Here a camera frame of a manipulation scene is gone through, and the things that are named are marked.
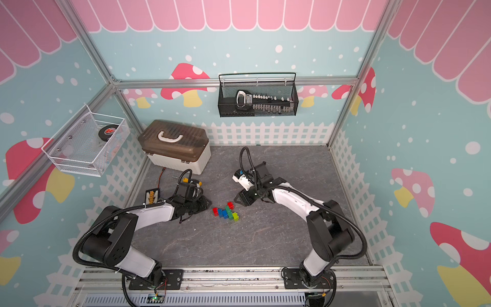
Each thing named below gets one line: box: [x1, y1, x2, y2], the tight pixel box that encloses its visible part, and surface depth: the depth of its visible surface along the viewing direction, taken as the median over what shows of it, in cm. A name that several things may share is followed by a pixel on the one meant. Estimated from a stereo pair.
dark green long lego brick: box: [225, 205, 233, 221], surface depth 91 cm
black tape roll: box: [98, 124, 120, 142], surface depth 81 cm
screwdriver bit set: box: [234, 90, 295, 116], surface depth 91 cm
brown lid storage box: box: [138, 119, 212, 175], surface depth 99 cm
